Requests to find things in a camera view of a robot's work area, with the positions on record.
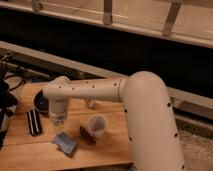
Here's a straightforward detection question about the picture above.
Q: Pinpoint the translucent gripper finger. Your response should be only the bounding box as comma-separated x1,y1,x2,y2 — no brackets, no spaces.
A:
53,122,64,134

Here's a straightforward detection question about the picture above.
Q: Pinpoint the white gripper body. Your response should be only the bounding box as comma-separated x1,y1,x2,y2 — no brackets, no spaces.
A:
49,100,68,122

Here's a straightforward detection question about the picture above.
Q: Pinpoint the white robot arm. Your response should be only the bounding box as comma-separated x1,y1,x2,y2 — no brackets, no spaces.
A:
43,71,187,171

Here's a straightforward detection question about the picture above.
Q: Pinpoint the dark ceramic bowl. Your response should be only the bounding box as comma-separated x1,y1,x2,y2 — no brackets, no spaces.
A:
33,91,49,113

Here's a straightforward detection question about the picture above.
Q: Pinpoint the black white striped block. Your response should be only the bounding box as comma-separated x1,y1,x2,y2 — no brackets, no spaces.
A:
27,109,42,136

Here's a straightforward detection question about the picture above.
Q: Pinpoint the dark brown small object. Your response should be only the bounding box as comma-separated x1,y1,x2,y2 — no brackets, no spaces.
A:
79,126,96,145

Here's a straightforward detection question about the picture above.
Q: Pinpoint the small clear glass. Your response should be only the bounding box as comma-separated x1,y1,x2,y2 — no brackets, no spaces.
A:
84,99,96,109

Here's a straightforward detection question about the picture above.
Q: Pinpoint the wooden board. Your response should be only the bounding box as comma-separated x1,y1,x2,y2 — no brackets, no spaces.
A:
0,83,132,171

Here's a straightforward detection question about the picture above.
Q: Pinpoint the black cables and equipment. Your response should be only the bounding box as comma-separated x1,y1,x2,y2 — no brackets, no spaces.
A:
0,53,26,149

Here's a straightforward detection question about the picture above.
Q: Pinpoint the metal rail frame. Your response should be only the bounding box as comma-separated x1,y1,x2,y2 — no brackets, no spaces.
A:
0,41,213,120

